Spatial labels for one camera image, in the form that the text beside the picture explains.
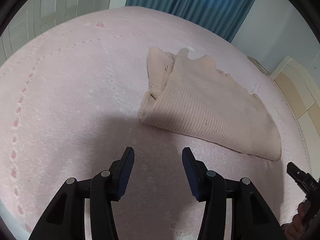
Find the beige knit sweater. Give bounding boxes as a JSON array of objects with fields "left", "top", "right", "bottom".
[{"left": 138, "top": 47, "right": 281, "bottom": 161}]

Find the person's right hand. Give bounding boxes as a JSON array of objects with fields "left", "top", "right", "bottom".
[{"left": 281, "top": 200, "right": 310, "bottom": 240}]

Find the cream wooden headboard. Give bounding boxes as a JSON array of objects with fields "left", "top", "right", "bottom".
[{"left": 271, "top": 56, "right": 320, "bottom": 156}]

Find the pink bed sheet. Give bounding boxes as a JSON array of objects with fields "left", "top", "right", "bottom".
[{"left": 1, "top": 7, "right": 310, "bottom": 239}]

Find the white wardrobe with decals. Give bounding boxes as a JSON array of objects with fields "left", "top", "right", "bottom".
[{"left": 1, "top": 0, "right": 110, "bottom": 64}]

